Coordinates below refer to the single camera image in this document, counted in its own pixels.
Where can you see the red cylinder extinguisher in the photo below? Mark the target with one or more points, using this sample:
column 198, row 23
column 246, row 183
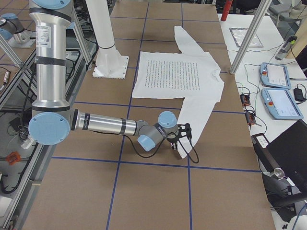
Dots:
column 226, row 9

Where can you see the upper blue teach pendant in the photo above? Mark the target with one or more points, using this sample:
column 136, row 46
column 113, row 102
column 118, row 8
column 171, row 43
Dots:
column 274, row 75

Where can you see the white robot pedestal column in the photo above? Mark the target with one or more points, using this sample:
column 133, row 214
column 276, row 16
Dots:
column 109, row 62

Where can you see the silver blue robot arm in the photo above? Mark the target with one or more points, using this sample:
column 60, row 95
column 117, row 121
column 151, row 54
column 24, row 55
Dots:
column 52, row 117

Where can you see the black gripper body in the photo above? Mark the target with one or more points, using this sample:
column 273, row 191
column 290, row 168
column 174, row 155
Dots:
column 172, row 139

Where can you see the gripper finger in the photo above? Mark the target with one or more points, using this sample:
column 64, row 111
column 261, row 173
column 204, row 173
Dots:
column 175, row 147

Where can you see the orange circuit board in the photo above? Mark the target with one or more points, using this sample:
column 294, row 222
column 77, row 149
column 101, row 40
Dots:
column 250, row 118
column 245, row 99

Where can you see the small metal cup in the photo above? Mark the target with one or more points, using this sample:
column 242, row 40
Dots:
column 278, row 174

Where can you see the orange circuit board upper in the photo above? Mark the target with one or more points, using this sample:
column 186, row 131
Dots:
column 245, row 99

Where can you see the black laptop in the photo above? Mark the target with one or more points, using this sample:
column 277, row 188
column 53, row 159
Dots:
column 288, row 152

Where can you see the blue teach pendant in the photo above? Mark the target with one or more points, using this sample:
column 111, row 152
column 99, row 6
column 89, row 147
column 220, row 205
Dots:
column 274, row 75
column 280, row 104

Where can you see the white long-sleeve printed shirt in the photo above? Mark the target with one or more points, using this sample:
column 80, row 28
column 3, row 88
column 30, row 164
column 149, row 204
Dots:
column 192, row 75

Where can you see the lower blue teach pendant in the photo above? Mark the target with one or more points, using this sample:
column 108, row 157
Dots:
column 280, row 104

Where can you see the aluminium frame post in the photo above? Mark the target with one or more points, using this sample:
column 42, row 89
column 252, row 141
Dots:
column 257, row 19

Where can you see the black power adapter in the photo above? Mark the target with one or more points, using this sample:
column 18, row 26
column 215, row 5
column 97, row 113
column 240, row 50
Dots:
column 298, row 95

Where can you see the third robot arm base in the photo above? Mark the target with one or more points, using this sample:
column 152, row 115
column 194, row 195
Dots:
column 14, row 32

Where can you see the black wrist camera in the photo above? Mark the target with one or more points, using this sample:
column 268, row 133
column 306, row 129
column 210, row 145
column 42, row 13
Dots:
column 184, row 130

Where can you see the orange circuit board lower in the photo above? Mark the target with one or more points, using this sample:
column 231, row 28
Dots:
column 250, row 118

